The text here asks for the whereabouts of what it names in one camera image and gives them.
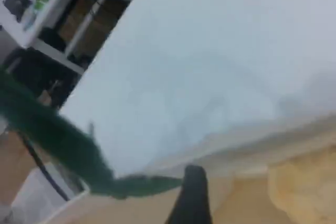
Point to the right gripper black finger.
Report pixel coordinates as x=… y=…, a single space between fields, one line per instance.
x=194 y=197

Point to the white canvas bag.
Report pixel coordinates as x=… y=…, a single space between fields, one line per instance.
x=244 y=197

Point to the white plastic bin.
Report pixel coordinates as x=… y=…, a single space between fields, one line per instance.
x=34 y=197

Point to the brown cardboard box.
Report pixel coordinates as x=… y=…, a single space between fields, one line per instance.
x=107 y=22
x=76 y=22

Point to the white metal shelf rack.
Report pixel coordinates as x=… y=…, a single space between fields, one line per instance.
x=52 y=51

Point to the green labelled bottle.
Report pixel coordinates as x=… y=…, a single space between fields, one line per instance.
x=42 y=3

